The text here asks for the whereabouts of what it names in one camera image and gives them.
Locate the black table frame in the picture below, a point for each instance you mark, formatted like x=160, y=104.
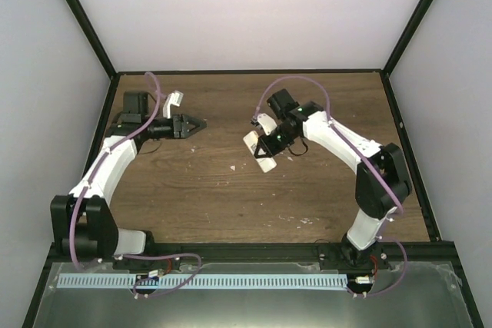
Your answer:
x=222, y=53

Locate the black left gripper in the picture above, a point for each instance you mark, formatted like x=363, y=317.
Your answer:
x=179, y=130

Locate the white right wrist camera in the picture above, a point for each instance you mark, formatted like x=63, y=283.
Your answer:
x=265, y=122

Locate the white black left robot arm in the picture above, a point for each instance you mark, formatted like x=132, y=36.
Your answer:
x=82, y=222

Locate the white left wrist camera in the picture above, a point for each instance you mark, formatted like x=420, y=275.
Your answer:
x=174, y=99

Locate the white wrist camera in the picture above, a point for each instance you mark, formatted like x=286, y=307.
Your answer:
x=174, y=99
x=265, y=122

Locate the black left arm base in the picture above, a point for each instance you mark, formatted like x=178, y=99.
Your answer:
x=160, y=255

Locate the metal front plate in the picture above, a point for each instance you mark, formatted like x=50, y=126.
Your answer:
x=408, y=295

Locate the light blue slotted cable duct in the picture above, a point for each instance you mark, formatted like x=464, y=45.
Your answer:
x=204, y=281

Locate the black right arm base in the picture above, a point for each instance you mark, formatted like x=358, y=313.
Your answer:
x=344, y=256

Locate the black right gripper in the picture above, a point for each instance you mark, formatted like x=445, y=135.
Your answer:
x=270, y=150

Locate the white remote control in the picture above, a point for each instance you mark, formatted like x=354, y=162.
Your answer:
x=251, y=140

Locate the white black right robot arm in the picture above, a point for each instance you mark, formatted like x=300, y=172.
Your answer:
x=382, y=181

